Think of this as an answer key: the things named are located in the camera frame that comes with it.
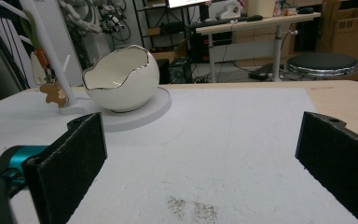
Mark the black shelf rack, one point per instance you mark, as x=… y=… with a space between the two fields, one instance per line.
x=155 y=31

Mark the white eggshell-shaped ceramic bowl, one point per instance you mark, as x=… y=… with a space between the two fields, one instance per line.
x=136 y=84

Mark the white foam mat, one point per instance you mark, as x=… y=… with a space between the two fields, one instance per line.
x=205 y=149

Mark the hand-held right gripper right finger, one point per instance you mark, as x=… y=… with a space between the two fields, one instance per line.
x=338 y=161

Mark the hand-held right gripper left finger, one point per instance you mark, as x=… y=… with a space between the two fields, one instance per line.
x=65 y=168

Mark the black power adapter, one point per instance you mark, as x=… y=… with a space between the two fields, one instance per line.
x=261 y=72

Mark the cardboard box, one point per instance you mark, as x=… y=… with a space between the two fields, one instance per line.
x=351 y=34

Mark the white key stand with pegs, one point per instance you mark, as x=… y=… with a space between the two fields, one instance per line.
x=52 y=59

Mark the black round stool chrome base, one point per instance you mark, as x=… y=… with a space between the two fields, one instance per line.
x=321 y=62

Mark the monitor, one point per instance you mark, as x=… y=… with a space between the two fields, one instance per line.
x=186 y=2

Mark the white-legged wooden desk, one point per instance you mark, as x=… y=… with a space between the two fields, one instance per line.
x=251 y=21

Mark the black computer tower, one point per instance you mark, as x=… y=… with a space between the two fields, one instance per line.
x=180 y=70

